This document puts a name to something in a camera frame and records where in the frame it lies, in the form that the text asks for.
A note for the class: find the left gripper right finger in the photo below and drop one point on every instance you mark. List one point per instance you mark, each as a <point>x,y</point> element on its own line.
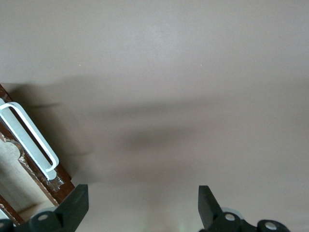
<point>207,207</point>

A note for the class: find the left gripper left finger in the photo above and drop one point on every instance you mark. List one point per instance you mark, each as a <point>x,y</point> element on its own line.
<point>72,207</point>

